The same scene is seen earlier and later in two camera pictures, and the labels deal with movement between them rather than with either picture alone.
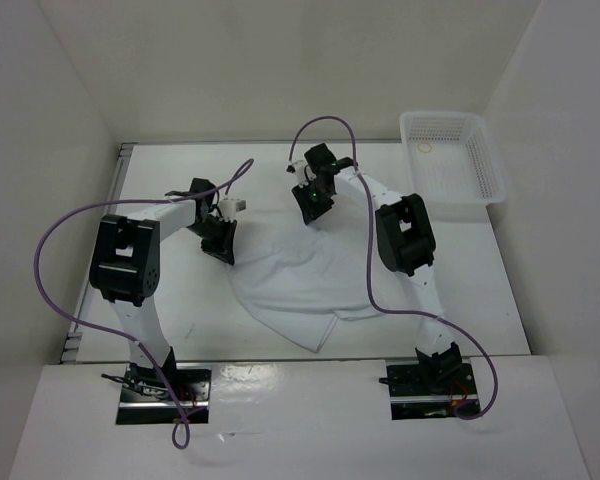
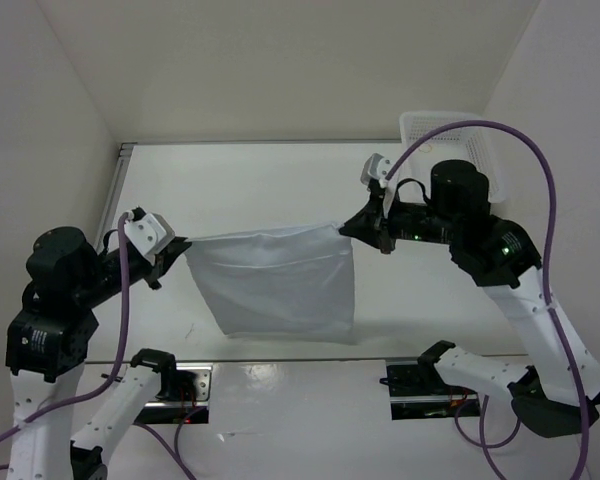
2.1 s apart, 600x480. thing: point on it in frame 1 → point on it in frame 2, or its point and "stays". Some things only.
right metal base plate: x=429 y=390 stays
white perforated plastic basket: x=455 y=163 stays
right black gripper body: x=313 y=200 → x=403 y=219
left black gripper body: x=215 y=234 → x=105 y=281
